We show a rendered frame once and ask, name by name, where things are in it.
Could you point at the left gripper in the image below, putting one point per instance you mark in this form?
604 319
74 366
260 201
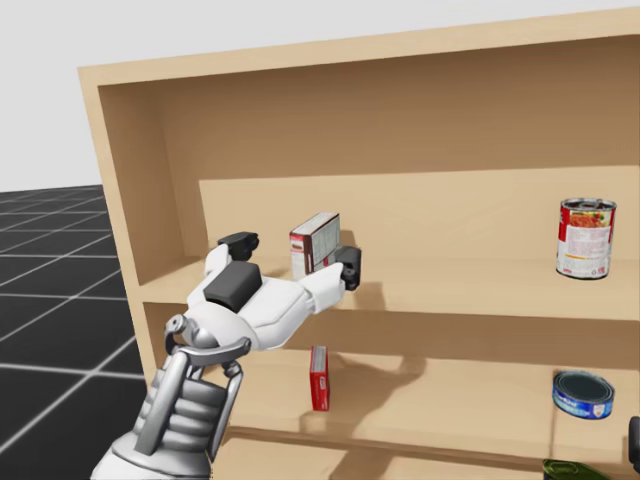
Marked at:
265 310

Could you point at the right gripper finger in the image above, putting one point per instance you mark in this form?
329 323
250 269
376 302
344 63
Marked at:
635 440

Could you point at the brown and white carton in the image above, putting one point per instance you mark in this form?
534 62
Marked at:
320 240

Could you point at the pale wooden shelf unit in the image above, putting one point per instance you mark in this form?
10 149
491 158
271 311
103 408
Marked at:
450 125

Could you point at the red and white can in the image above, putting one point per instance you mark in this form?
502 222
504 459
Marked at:
585 240

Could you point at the red carton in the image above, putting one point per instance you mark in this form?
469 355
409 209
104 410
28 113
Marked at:
320 380

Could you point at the blue flat can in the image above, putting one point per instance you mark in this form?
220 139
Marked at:
582 395

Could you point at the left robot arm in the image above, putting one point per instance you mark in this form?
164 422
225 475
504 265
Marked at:
187 415

